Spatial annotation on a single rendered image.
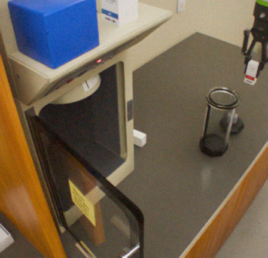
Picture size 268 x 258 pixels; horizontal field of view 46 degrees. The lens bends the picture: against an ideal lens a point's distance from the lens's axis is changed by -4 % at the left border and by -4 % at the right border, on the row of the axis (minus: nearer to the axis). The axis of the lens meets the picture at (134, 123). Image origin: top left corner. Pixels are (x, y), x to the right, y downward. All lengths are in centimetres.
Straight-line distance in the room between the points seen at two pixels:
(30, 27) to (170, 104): 94
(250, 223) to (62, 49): 185
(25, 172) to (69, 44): 23
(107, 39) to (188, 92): 90
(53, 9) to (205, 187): 77
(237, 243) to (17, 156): 169
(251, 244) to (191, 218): 115
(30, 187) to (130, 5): 38
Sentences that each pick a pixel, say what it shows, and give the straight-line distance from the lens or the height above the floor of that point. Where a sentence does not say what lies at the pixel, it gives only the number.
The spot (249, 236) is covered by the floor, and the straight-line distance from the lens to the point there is 213.
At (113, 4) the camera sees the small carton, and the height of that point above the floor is 155.
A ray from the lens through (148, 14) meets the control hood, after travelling 68.
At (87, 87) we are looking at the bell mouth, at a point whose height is 133.
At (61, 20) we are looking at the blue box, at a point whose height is 158.
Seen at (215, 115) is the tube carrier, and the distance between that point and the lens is 104.
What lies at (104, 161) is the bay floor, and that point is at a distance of 102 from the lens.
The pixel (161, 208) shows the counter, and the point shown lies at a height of 94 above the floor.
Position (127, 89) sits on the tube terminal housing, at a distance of 86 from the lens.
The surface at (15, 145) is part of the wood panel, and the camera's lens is 54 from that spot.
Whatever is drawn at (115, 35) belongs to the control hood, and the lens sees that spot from 59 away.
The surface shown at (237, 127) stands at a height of 97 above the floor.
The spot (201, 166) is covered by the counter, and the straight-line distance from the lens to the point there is 112.
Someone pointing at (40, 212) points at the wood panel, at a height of 122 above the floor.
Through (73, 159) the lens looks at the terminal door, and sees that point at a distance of 53.
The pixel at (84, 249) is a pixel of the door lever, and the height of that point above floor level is 121.
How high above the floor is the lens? 177
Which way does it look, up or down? 41 degrees down
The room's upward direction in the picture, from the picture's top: 1 degrees counter-clockwise
